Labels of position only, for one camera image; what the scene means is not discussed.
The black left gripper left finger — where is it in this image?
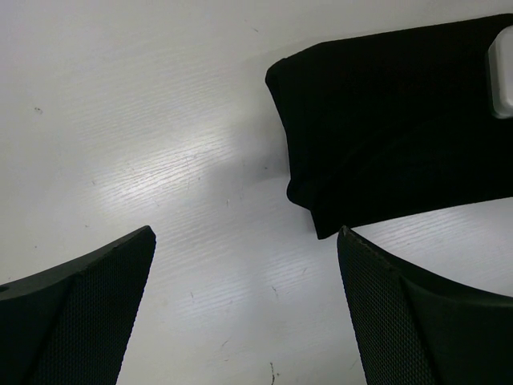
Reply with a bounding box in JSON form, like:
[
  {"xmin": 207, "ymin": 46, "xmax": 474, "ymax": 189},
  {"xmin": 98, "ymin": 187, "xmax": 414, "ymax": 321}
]
[{"xmin": 1, "ymin": 226, "xmax": 156, "ymax": 384}]

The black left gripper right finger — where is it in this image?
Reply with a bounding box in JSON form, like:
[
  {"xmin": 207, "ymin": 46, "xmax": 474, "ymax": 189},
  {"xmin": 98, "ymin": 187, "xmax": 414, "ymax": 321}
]
[{"xmin": 337, "ymin": 227, "xmax": 512, "ymax": 384}]

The black skirt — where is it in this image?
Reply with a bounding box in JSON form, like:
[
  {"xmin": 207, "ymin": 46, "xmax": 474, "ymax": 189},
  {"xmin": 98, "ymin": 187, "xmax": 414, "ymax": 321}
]
[{"xmin": 265, "ymin": 14, "xmax": 512, "ymax": 239}]

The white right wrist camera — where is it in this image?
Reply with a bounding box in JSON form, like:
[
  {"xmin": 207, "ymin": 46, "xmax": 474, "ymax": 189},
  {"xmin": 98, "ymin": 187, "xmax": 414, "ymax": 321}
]
[{"xmin": 487, "ymin": 26, "xmax": 512, "ymax": 120}]

